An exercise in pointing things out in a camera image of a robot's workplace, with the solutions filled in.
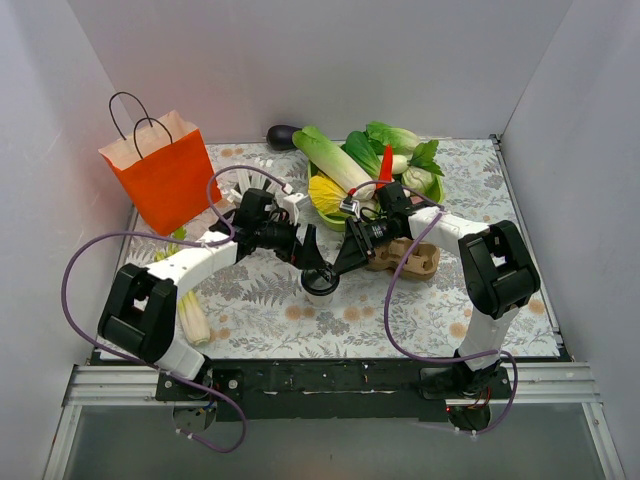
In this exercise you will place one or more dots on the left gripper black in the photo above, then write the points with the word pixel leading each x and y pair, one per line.
pixel 300 244

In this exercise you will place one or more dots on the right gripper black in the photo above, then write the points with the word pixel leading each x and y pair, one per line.
pixel 356 240

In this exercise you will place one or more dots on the black plastic cup lid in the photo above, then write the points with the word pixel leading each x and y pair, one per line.
pixel 311 282

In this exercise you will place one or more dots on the white paper coffee cup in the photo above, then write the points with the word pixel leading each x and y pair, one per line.
pixel 321 301

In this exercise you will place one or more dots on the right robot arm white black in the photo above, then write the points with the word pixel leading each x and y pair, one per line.
pixel 499 273

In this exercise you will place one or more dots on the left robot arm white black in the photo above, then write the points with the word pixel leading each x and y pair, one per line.
pixel 140 313

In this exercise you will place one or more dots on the green plastic basket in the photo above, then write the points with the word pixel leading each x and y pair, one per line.
pixel 435 194

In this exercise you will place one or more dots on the yellow cabbage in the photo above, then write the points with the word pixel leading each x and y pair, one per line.
pixel 327 196

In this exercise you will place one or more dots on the floral tablecloth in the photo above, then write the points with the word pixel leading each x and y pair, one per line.
pixel 257 309

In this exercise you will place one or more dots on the cardboard cup carrier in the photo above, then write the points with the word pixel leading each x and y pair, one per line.
pixel 421 264

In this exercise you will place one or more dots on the napa cabbage long green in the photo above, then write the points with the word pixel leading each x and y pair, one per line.
pixel 329 158

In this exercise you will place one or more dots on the grey straw holder cup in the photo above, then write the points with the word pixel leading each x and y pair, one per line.
pixel 237 194

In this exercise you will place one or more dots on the orange carrot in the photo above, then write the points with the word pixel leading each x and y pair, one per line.
pixel 385 175

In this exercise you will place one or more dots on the bok choy dark green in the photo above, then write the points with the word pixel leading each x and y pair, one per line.
pixel 357 146

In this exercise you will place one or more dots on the dark purple eggplant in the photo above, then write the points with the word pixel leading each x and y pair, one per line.
pixel 280 137

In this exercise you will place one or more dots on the white radish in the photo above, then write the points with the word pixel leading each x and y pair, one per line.
pixel 400 165

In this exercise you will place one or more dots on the pale green round cabbage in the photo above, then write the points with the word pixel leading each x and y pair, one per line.
pixel 418 179

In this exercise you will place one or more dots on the green celery stalk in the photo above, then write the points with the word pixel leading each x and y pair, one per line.
pixel 192 318

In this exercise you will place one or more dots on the leafy green herb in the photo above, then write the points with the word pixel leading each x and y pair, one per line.
pixel 423 157

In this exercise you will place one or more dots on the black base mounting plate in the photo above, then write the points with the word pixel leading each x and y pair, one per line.
pixel 396 388

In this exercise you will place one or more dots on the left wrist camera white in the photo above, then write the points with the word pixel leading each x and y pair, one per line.
pixel 291 204

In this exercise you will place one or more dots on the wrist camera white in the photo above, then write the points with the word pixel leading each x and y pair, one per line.
pixel 350 206
pixel 291 204

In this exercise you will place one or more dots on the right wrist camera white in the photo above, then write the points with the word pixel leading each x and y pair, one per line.
pixel 350 206

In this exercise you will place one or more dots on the aluminium frame rail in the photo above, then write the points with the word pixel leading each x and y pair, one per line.
pixel 538 383

